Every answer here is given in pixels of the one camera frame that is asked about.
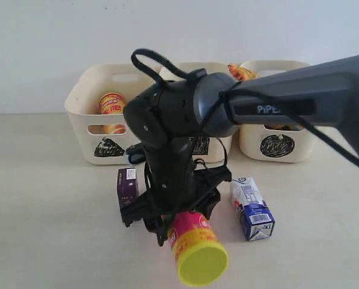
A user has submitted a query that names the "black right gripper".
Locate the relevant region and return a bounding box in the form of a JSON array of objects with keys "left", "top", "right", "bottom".
[{"left": 120, "top": 168, "right": 232, "bottom": 235}]

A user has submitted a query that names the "pink chips can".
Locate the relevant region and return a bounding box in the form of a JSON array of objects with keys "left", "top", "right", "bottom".
[{"left": 168, "top": 212, "right": 229, "bottom": 287}]

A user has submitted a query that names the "yellow chips can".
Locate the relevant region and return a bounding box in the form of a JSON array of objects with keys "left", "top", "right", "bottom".
[{"left": 99, "top": 92, "right": 126, "bottom": 135}]

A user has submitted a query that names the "orange chip bag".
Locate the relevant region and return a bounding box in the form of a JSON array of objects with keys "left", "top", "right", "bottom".
[{"left": 228, "top": 63, "right": 259, "bottom": 81}]

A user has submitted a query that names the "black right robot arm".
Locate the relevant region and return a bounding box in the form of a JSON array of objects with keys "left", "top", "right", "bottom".
[{"left": 121, "top": 48, "right": 359, "bottom": 244}]

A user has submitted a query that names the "purple juice carton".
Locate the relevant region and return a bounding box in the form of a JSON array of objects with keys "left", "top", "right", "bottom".
[{"left": 117, "top": 167, "right": 139, "bottom": 209}]

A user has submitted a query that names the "cream bin with square mark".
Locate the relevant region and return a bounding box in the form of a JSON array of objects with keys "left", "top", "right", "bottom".
[{"left": 159, "top": 62, "right": 232, "bottom": 163}]

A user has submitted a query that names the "blue white milk carton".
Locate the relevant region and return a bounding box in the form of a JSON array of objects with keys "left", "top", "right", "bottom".
[{"left": 230, "top": 177, "right": 275, "bottom": 241}]

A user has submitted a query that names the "cream bin with circle mark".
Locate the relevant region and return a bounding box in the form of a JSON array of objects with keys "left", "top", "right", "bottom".
[{"left": 239, "top": 60, "right": 315, "bottom": 163}]

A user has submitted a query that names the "cream bin with triangle mark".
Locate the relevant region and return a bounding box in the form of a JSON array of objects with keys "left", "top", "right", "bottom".
[{"left": 64, "top": 64, "right": 153, "bottom": 165}]

